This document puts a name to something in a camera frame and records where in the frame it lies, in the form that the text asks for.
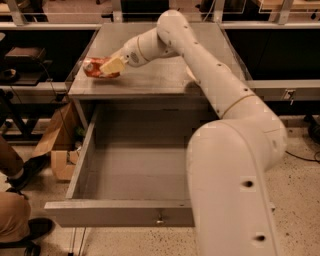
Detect black shoe upper left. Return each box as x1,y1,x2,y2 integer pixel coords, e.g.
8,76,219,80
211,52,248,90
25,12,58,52
6,155,48,190

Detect person's tan trouser leg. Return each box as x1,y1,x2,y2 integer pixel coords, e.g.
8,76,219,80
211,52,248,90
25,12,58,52
0,192,31,243

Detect black shoe near drawer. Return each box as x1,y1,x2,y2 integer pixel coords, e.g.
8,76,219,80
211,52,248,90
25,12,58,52
27,218,54,240

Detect grey metal cabinet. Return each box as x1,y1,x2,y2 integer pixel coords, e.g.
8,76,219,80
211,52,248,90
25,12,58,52
69,23,254,129

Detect white paper bowl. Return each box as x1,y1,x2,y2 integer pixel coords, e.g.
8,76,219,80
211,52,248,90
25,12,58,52
186,66,197,82

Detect brown cardboard box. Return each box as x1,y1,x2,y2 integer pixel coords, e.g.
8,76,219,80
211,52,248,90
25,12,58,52
32,103,80,181

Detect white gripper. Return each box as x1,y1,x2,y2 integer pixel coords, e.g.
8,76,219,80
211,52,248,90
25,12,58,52
100,36,149,75

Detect dark box on shelf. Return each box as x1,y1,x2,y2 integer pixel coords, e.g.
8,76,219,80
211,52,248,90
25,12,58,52
4,47,46,63

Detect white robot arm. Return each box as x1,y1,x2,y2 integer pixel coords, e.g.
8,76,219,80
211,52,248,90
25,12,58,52
100,10,287,256

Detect open grey top drawer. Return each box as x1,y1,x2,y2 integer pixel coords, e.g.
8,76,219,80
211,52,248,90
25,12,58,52
44,103,276,229

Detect brown trouser leg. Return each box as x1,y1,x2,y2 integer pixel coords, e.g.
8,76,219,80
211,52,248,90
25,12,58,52
0,136,24,179

